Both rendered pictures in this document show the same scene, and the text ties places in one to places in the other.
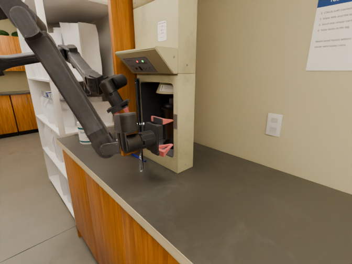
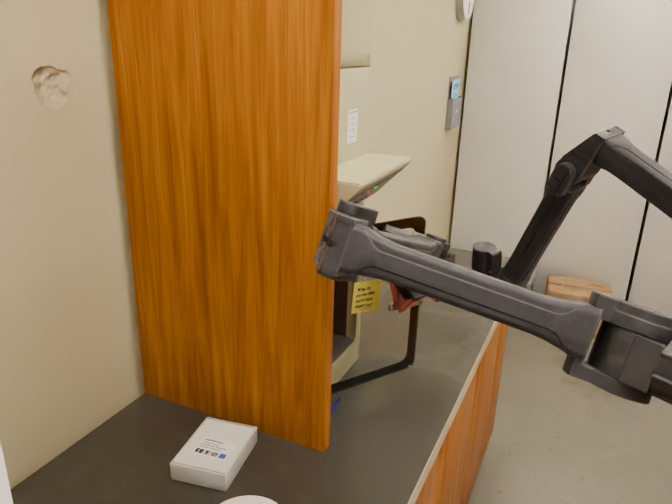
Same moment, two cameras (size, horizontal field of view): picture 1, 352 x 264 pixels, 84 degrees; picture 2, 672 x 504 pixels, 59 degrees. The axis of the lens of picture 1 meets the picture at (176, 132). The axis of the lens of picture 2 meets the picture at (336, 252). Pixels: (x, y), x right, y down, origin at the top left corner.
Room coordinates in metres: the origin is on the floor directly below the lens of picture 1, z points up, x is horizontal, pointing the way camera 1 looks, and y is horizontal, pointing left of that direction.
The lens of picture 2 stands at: (1.47, 1.29, 1.77)
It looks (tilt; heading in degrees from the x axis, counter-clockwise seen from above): 20 degrees down; 248
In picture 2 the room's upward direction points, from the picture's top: 2 degrees clockwise
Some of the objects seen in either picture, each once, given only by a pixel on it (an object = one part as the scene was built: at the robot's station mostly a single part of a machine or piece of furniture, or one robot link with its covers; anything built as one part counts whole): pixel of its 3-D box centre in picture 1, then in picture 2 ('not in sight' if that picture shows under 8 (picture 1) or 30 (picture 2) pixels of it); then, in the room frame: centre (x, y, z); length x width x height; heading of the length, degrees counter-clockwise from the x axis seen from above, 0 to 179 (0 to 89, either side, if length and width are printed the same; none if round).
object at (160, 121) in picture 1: (162, 125); not in sight; (0.68, 0.05, 1.23); 0.09 x 0.07 x 0.07; 133
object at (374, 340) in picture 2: (138, 120); (368, 307); (0.93, 0.18, 1.19); 0.30 x 0.01 x 0.40; 11
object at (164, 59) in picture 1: (144, 62); (363, 188); (0.94, 0.14, 1.46); 0.32 x 0.12 x 0.10; 43
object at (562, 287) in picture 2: not in sight; (576, 305); (-1.38, -1.39, 0.14); 0.41 x 0.33 x 0.29; 140
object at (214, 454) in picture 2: not in sight; (215, 451); (1.31, 0.28, 0.96); 0.16 x 0.12 x 0.04; 53
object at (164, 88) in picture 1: (173, 87); not in sight; (1.03, 0.01, 1.34); 0.18 x 0.18 x 0.05
